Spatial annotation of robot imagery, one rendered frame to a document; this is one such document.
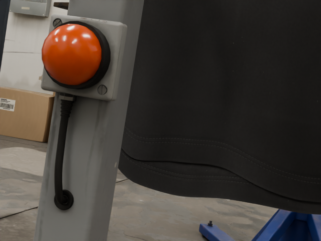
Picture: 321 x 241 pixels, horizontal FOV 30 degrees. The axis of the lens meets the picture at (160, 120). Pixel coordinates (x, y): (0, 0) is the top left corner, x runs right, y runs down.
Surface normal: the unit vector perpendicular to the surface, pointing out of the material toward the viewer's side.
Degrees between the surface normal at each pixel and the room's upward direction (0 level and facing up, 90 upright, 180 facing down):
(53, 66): 119
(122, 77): 90
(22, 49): 90
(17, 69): 90
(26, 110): 90
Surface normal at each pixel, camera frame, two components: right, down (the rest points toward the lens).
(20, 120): -0.22, 0.03
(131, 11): 0.95, 0.17
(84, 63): 0.48, 0.29
